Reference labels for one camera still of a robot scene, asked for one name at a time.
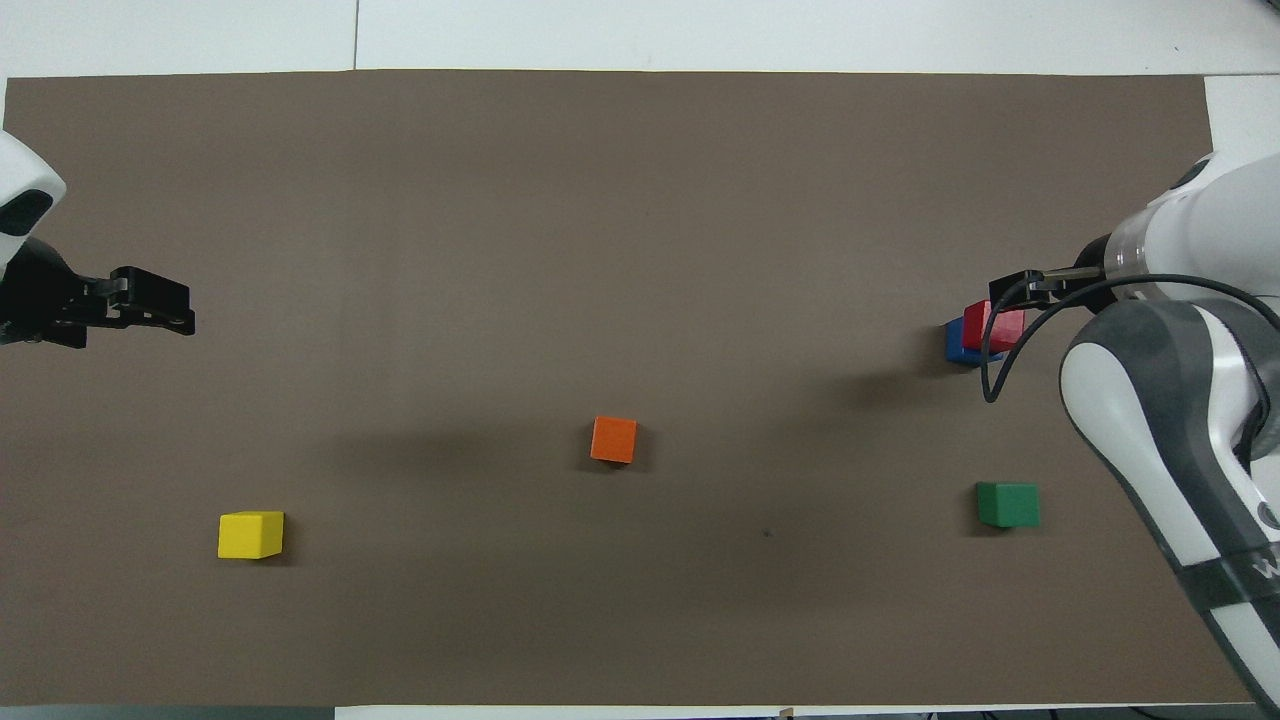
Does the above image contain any green wooden block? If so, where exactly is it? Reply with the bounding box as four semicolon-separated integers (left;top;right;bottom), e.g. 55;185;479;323
975;481;1041;529

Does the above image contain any blue wooden block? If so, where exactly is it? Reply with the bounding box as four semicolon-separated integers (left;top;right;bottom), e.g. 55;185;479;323
944;317;1007;368

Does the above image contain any yellow wooden block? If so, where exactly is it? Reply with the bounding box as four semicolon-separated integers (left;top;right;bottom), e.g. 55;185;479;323
217;511;286;561

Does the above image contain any red wooden block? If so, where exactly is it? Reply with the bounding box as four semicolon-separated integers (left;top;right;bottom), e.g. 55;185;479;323
962;299;1027;354

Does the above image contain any orange wooden block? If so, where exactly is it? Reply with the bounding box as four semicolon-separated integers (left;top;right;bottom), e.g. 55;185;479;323
589;416;639;466

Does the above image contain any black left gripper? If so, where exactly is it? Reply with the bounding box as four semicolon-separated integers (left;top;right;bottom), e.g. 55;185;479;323
0;237;198;350

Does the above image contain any brown table mat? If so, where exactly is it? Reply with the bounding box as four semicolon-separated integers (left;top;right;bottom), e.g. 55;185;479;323
0;69;1276;709

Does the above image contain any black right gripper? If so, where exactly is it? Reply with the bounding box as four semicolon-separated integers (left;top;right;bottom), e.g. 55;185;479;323
989;234;1117;314

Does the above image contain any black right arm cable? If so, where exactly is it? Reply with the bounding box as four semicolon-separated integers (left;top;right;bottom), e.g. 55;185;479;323
981;273;1280;406

